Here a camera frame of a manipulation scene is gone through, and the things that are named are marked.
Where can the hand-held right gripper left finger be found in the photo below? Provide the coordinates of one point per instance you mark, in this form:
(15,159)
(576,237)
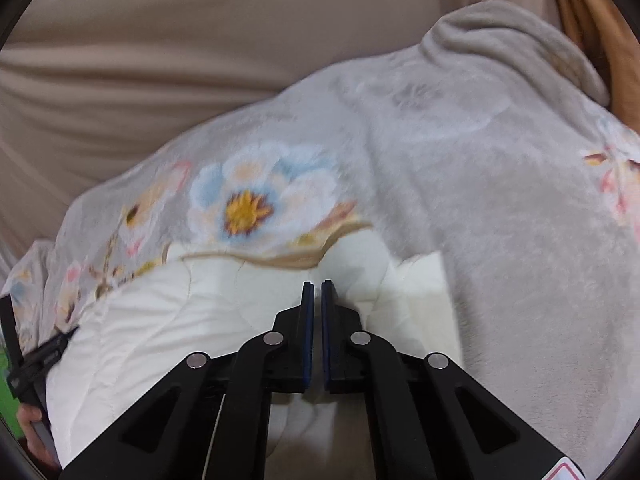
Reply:
(309,350)

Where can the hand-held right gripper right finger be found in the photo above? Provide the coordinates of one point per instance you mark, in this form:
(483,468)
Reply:
(326,350)

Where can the cream quilted jacket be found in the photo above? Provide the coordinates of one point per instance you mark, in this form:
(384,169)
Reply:
(150,320)

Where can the person's left hand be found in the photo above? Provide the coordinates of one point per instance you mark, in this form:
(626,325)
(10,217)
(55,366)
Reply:
(27,416)

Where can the green object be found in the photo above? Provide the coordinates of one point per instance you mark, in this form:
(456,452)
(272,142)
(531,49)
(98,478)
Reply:
(6,380)

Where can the grey floral blanket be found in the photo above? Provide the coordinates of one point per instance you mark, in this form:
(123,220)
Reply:
(450,160)

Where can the beige backdrop cloth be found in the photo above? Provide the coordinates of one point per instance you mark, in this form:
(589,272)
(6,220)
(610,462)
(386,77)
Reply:
(150,35)

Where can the orange hanging garment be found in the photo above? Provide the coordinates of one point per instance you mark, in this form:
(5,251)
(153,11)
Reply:
(600,35)

